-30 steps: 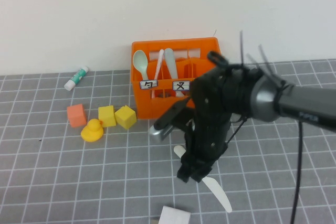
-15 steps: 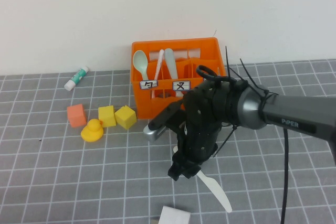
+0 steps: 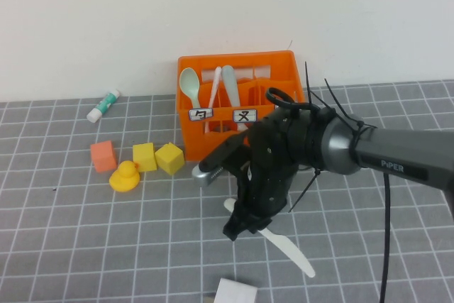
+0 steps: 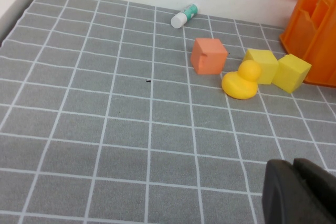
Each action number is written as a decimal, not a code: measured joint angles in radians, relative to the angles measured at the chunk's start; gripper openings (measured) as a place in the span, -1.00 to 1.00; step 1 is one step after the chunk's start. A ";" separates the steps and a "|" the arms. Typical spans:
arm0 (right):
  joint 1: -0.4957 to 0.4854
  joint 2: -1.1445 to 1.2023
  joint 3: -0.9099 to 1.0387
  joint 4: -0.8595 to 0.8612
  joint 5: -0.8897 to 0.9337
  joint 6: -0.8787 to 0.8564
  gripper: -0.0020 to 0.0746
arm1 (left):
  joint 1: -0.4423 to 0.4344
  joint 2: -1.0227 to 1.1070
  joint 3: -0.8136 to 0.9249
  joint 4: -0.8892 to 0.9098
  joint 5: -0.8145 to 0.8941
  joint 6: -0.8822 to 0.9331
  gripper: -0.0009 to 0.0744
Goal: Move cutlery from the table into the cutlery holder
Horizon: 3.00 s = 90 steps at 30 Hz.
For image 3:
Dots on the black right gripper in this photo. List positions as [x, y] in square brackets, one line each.
[266, 189]

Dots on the cream white plastic knife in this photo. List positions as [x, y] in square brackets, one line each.
[287, 248]

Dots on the grey plastic fork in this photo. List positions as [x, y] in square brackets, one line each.
[230, 83]

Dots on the pink plastic spoon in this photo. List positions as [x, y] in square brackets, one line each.
[215, 83]

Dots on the mint green plastic spoon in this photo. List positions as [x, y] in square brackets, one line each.
[189, 81]

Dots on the orange plastic cutlery holder crate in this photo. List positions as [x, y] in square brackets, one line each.
[213, 143]

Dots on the black zip tie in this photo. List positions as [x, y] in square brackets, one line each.
[308, 83]
[305, 192]
[337, 98]

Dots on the white flat box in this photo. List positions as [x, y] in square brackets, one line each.
[236, 292]

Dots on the yellow foam cube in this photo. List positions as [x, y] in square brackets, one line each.
[170, 159]
[144, 157]

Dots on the yellow rubber duck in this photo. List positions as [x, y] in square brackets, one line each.
[124, 179]

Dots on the orange foam cube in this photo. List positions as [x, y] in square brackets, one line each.
[104, 157]

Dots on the white green glue stick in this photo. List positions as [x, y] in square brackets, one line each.
[104, 106]

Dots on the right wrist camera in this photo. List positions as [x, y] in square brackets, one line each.
[204, 175]

